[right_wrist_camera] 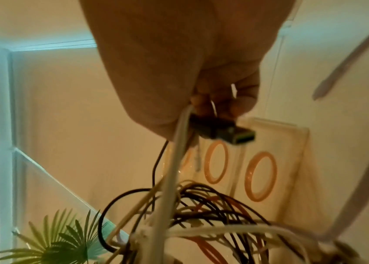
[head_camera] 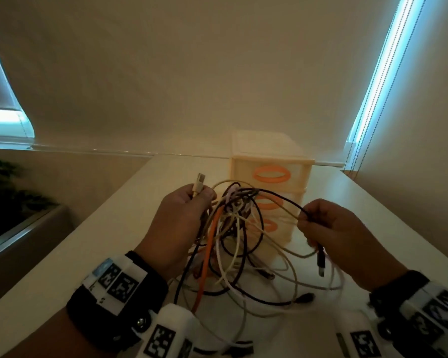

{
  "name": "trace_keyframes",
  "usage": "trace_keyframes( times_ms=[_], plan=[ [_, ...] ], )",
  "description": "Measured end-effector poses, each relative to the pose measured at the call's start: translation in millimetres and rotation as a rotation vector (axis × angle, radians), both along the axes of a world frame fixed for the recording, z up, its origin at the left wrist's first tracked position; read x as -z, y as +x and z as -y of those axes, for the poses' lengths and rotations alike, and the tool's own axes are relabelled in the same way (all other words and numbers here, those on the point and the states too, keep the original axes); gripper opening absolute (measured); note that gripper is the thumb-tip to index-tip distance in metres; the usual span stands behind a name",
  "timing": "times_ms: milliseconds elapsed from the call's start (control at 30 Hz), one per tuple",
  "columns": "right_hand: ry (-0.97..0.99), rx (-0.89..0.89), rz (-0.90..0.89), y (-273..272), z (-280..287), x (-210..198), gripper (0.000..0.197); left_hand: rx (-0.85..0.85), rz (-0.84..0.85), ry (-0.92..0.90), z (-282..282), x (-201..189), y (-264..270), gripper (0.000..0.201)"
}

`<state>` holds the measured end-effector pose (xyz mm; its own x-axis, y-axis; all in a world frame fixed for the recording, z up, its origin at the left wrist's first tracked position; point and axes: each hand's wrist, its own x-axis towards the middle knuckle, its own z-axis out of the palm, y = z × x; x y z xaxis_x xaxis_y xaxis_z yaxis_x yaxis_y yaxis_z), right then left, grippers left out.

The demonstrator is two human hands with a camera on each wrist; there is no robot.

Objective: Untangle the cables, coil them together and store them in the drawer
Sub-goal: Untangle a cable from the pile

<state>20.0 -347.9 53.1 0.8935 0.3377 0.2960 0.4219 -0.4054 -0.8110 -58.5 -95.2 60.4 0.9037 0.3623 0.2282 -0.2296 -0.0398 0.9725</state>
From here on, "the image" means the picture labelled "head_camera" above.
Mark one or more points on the bright window corner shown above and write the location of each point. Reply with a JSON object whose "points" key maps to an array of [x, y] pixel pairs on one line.
{"points": [[3, 121]]}

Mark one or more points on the person's left hand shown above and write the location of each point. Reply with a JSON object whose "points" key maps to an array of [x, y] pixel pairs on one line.
{"points": [[175, 231]]}

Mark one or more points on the person's left forearm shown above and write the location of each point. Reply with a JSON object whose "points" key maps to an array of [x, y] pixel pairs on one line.
{"points": [[41, 343]]}

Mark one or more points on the bright narrow window strip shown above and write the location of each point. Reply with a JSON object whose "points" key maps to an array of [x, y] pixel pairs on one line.
{"points": [[386, 52]]}

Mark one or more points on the person's right hand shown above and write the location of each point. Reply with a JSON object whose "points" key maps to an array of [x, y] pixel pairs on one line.
{"points": [[351, 246]]}

